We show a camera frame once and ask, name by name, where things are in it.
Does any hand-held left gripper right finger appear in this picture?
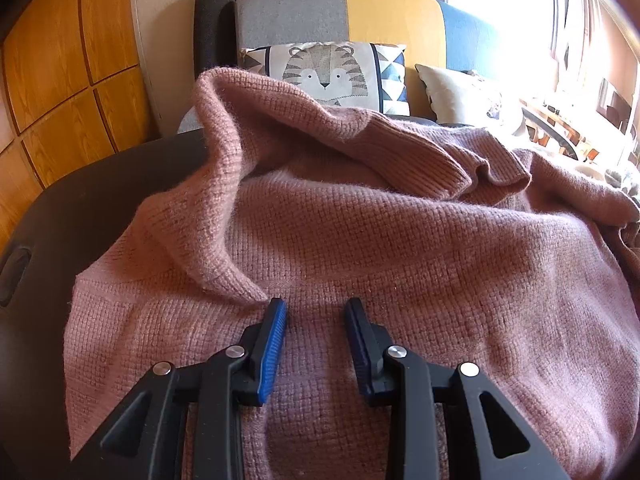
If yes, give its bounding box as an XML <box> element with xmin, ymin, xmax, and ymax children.
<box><xmin>344</xmin><ymin>297</ymin><xmax>571</xmax><ymax>480</ymax></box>

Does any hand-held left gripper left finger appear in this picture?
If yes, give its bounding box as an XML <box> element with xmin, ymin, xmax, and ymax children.
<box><xmin>70</xmin><ymin>297</ymin><xmax>288</xmax><ymax>480</ymax></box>

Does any pink knit sweater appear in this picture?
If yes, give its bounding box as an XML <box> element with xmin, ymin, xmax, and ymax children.
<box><xmin>64</xmin><ymin>66</ymin><xmax>640</xmax><ymax>480</ymax></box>

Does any black leather massage bed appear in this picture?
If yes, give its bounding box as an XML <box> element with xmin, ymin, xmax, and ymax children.
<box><xmin>0</xmin><ymin>130</ymin><xmax>211</xmax><ymax>480</ymax></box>

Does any deer print cushion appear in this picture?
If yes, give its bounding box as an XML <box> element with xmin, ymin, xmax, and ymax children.
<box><xmin>415</xmin><ymin>64</ymin><xmax>526</xmax><ymax>126</ymax></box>

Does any tiger print cushion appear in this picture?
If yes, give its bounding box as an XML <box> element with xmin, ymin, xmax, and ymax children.
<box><xmin>239</xmin><ymin>42</ymin><xmax>411</xmax><ymax>117</ymax></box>

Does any wooden desk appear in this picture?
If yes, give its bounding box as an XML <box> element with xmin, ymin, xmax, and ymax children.
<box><xmin>522</xmin><ymin>95</ymin><xmax>640</xmax><ymax>161</ymax></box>

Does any grey yellow blue sofa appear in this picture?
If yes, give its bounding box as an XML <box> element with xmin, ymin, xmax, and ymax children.
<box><xmin>177</xmin><ymin>0</ymin><xmax>581</xmax><ymax>161</ymax></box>

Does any black rolled mat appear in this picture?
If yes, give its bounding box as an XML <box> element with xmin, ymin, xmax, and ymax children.
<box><xmin>195</xmin><ymin>0</ymin><xmax>238</xmax><ymax>81</ymax></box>

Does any wooden wardrobe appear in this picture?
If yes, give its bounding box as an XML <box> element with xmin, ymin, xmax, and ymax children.
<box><xmin>0</xmin><ymin>0</ymin><xmax>161</xmax><ymax>241</ymax></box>

